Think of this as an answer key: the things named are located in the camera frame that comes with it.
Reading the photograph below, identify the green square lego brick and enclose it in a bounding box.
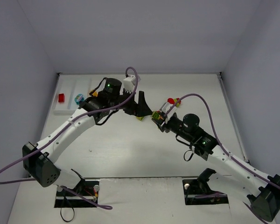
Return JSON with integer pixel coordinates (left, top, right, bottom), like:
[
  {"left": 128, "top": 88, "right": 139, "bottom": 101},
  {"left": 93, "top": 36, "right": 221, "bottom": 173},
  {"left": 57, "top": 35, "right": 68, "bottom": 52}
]
[{"left": 152, "top": 111, "right": 161, "bottom": 120}]

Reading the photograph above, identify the blue printed round lego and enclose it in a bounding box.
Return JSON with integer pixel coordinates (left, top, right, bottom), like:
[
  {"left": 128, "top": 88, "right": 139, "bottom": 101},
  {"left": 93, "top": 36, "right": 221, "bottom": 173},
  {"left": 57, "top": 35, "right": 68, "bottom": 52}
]
[{"left": 74, "top": 94, "right": 84, "bottom": 105}]

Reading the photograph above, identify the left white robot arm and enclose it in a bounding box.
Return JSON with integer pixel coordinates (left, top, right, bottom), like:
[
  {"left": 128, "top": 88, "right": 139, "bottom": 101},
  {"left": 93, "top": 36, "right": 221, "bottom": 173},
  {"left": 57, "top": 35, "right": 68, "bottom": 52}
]
[{"left": 22, "top": 75, "right": 152, "bottom": 189}]

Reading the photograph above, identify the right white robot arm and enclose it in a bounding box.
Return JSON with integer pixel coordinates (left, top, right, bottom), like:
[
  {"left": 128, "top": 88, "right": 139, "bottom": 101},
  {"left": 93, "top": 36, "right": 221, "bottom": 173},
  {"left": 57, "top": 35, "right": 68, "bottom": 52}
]
[{"left": 153, "top": 113, "right": 280, "bottom": 222}]

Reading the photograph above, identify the green sloped lego brick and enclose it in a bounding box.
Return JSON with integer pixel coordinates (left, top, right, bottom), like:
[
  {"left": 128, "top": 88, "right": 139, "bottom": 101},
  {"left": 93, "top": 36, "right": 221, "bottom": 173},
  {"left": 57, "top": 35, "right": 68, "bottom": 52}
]
[{"left": 174, "top": 98, "right": 181, "bottom": 107}]

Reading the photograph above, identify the red rounded lego brick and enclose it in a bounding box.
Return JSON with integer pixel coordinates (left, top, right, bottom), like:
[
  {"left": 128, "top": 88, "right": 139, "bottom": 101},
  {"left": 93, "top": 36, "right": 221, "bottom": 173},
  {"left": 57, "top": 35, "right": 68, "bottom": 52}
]
[{"left": 167, "top": 98, "right": 175, "bottom": 105}]

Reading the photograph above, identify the white divided sorting tray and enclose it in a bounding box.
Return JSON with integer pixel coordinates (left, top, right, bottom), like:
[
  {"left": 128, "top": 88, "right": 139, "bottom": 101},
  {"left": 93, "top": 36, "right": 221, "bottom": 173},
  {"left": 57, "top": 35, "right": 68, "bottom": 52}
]
[{"left": 52, "top": 76, "right": 101, "bottom": 115}]

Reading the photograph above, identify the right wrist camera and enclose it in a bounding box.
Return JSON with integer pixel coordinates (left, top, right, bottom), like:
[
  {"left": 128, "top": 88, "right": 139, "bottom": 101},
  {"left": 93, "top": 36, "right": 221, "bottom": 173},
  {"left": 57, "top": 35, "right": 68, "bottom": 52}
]
[{"left": 160, "top": 102, "right": 178, "bottom": 123}]

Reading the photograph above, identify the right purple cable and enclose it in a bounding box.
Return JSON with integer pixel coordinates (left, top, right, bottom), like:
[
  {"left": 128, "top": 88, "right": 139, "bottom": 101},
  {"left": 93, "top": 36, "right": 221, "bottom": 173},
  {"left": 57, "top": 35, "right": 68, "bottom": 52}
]
[{"left": 165, "top": 93, "right": 280, "bottom": 224}]

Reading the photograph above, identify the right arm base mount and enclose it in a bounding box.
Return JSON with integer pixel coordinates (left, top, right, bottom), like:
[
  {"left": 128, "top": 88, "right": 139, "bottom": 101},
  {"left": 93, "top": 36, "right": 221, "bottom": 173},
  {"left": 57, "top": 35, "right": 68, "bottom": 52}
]
[{"left": 182, "top": 168, "right": 229, "bottom": 206}]

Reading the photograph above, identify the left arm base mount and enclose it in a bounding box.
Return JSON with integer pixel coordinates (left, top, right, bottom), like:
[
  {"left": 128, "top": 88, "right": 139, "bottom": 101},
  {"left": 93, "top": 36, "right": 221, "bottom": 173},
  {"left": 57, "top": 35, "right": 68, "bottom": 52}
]
[{"left": 54, "top": 179, "right": 100, "bottom": 208}]

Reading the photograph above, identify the thin black cable loop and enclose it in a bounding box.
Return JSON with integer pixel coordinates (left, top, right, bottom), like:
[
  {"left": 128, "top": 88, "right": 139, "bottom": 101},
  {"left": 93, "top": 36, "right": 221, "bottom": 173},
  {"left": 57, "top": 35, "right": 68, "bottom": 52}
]
[{"left": 60, "top": 195, "right": 75, "bottom": 222}]

